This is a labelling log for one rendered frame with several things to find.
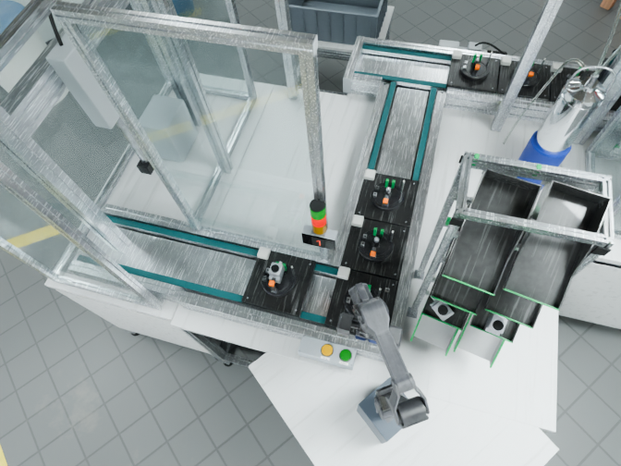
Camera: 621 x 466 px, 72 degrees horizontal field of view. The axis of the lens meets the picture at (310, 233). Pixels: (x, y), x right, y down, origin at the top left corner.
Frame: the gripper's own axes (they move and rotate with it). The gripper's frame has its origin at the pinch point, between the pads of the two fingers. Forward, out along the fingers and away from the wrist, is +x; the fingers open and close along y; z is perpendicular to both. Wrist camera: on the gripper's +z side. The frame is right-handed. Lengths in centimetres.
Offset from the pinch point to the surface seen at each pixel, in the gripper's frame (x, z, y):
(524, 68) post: 2, 127, -39
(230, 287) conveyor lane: 34, 14, 59
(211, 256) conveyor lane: 34, 25, 72
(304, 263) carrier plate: 28, 29, 31
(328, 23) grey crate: 50, 204, 68
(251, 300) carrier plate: 28, 9, 47
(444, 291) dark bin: -10.7, 15.0, -18.4
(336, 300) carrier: 28.4, 17.8, 14.8
